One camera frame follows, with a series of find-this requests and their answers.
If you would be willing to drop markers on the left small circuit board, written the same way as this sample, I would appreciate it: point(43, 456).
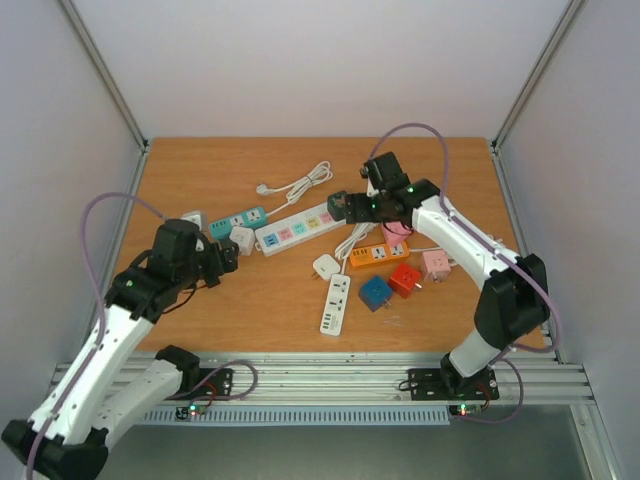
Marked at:
point(192, 412)

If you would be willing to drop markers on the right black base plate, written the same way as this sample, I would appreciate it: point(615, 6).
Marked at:
point(426, 384)

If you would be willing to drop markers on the grey slotted cable duct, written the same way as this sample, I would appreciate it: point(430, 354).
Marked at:
point(285, 416)

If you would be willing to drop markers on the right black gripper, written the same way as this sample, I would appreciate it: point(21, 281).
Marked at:
point(351, 208)

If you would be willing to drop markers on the pink triangular power strip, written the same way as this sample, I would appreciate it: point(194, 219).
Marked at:
point(395, 233)

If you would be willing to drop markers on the small circuit board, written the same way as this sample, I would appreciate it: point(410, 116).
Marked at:
point(465, 410)
point(192, 412)

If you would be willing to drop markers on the teal power strip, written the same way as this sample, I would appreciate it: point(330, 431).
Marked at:
point(253, 218)

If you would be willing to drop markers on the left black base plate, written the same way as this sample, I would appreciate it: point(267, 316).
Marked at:
point(207, 384)

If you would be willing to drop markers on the white power strip with USB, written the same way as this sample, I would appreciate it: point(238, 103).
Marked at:
point(335, 305)

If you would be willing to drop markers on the small black charger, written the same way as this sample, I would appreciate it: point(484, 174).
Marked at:
point(211, 281)

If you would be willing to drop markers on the pink cube adapter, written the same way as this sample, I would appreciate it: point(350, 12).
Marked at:
point(435, 265)

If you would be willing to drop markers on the red cube adapter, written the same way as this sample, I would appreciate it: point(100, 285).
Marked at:
point(404, 280)

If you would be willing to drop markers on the right small circuit board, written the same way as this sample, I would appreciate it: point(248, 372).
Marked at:
point(465, 410)

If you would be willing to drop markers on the orange power strip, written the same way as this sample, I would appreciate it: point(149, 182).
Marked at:
point(378, 254)

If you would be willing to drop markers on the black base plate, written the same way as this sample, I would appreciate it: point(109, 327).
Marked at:
point(207, 384)
point(426, 384)

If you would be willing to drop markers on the long white multicolour power strip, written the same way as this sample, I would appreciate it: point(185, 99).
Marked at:
point(295, 229)

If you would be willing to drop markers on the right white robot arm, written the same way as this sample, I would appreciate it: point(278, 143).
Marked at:
point(513, 289)

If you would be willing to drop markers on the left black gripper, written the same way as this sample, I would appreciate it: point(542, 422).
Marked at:
point(219, 267)

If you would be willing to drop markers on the blue cube adapter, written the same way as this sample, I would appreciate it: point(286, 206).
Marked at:
point(375, 293)

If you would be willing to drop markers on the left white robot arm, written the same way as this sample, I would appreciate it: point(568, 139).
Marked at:
point(71, 434)

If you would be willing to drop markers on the small white flat adapter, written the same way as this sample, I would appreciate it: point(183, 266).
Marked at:
point(325, 266)

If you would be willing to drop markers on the dark green cube adapter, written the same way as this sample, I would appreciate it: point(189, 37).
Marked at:
point(336, 205)

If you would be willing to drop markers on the white cube adapter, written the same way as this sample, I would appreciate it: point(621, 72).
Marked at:
point(244, 238)

